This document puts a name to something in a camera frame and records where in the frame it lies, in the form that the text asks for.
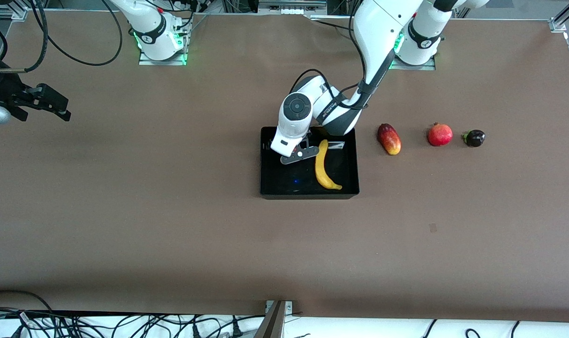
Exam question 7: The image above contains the yellow banana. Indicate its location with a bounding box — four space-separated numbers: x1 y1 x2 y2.
315 139 343 191

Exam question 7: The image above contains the black plastic box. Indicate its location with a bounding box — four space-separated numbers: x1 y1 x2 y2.
260 126 360 200

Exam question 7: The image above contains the red yellow mango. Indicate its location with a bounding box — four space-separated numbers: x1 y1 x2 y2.
377 123 402 156

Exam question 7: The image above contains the grey power strip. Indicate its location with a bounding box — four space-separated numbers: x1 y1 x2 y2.
258 0 328 15

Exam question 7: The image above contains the red pomegranate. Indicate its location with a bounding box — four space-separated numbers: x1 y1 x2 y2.
427 123 454 147

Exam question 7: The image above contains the dark purple mangosteen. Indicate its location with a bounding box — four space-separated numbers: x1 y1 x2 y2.
462 130 486 148

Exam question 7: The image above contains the thin black looping cable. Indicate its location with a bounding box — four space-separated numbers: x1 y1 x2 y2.
31 0 123 67

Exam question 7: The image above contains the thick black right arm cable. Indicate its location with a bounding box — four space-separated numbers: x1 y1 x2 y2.
0 0 49 73

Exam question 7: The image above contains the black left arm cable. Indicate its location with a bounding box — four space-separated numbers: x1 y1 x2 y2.
289 14 370 111

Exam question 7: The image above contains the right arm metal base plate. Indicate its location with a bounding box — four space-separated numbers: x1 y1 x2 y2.
138 28 191 66

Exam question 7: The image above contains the black cable on table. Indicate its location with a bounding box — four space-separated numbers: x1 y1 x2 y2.
312 19 356 32

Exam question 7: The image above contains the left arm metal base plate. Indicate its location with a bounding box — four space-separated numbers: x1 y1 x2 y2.
389 55 436 71

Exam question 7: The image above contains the silver post mounting bracket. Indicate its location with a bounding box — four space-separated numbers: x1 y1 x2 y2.
265 300 294 316

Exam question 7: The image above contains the large black cable loop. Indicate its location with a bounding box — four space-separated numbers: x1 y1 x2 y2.
0 290 55 314

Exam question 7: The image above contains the grey metal camera post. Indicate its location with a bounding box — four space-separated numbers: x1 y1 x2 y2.
254 300 287 338

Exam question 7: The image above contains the black cable tangle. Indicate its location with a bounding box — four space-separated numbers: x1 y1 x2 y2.
0 307 250 338

